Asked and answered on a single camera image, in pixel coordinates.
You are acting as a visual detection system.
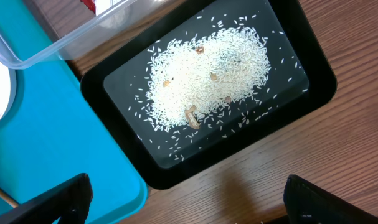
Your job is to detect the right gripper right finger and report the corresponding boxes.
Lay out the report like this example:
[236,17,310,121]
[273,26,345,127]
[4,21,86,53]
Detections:
[283,175,378,224]

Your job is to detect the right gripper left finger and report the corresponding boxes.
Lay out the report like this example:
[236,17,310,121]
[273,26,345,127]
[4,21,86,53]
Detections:
[0,173,93,224]

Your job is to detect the snack wrapper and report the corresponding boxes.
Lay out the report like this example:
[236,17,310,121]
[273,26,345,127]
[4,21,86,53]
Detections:
[80,0,121,16]

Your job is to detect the teal serving tray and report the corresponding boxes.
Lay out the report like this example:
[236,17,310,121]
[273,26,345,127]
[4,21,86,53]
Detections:
[0,60,148,223]

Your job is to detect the lower wooden chopstick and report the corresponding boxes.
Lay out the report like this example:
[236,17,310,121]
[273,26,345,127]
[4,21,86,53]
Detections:
[0,189,19,208]

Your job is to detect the large pink plate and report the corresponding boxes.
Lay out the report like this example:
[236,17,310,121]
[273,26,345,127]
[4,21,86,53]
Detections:
[0,62,17,120]

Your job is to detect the black tray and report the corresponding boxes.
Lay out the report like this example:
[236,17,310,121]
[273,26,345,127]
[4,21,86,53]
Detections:
[81,1,337,189]

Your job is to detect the spilled rice pile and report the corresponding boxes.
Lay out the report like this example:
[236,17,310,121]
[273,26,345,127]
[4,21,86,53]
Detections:
[128,14,309,162]

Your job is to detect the clear plastic bin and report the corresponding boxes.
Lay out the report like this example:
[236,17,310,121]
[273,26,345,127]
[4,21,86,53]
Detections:
[0,0,189,70]

